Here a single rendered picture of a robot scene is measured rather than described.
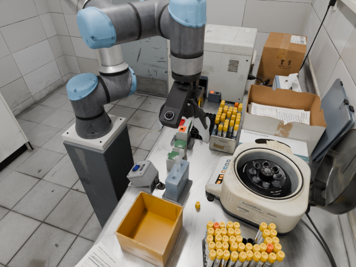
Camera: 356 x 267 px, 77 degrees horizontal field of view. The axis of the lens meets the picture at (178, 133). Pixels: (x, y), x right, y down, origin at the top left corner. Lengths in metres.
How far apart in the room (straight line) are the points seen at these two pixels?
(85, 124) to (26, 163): 1.54
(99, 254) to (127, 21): 0.57
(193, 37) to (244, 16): 1.94
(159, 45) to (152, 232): 2.20
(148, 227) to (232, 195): 0.26
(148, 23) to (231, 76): 0.69
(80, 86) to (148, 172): 0.39
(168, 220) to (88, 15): 0.56
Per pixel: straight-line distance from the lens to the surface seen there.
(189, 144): 0.92
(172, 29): 0.50
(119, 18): 0.51
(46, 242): 1.87
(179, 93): 0.54
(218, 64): 1.14
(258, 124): 0.92
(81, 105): 0.91
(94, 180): 1.16
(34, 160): 2.44
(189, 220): 0.73
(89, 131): 0.97
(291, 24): 2.43
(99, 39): 0.49
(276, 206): 0.67
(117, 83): 0.92
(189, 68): 0.51
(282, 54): 1.49
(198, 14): 0.48
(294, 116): 1.11
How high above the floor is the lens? 1.52
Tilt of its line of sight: 41 degrees down
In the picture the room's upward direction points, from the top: straight up
